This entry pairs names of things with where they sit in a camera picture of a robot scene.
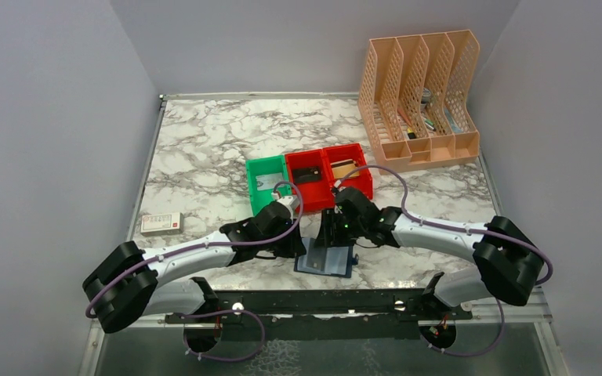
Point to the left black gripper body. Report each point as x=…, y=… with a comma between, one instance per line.
x=284, y=246

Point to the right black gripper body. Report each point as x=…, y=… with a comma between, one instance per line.
x=339, y=230

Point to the navy blue card holder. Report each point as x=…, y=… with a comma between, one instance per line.
x=339, y=263

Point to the red double bin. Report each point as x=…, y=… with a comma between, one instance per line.
x=318, y=196

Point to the green plastic bin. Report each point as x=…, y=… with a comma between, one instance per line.
x=262, y=174

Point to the peach desk file organizer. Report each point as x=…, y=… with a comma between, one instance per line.
x=412, y=100

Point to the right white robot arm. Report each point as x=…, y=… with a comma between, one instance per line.
x=506, y=263

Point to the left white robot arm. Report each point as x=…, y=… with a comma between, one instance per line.
x=131, y=281

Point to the gold striped card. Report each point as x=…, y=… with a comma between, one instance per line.
x=340, y=169

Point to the black card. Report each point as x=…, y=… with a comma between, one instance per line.
x=306, y=175

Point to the silver VIP card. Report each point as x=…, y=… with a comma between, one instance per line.
x=268, y=181

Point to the red pencil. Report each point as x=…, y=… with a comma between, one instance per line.
x=406, y=119

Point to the green marker pen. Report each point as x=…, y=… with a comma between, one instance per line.
x=430, y=125

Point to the white red small box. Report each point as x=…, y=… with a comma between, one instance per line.
x=162, y=224

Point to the round grey tin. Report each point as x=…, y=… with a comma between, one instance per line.
x=426, y=98

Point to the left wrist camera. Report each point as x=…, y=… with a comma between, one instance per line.
x=290, y=202

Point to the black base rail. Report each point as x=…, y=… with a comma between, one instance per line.
x=307, y=315

